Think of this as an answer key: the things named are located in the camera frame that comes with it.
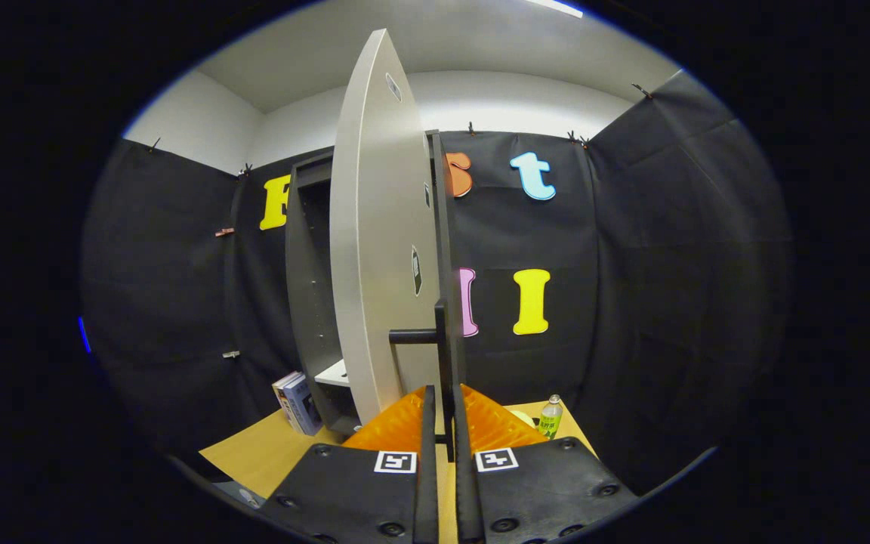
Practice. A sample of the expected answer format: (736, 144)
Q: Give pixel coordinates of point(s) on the green label plastic bottle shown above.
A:
(550, 423)

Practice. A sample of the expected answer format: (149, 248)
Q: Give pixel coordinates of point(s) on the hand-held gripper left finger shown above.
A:
(427, 468)

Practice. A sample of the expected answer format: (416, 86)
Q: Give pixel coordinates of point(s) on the black backdrop cloth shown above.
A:
(669, 302)

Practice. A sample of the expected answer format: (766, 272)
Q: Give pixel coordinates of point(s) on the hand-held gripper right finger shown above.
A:
(467, 483)

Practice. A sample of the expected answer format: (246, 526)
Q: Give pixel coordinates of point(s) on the pale yellow round object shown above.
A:
(523, 418)

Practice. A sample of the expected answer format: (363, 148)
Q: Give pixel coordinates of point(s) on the long ceiling light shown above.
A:
(559, 7)

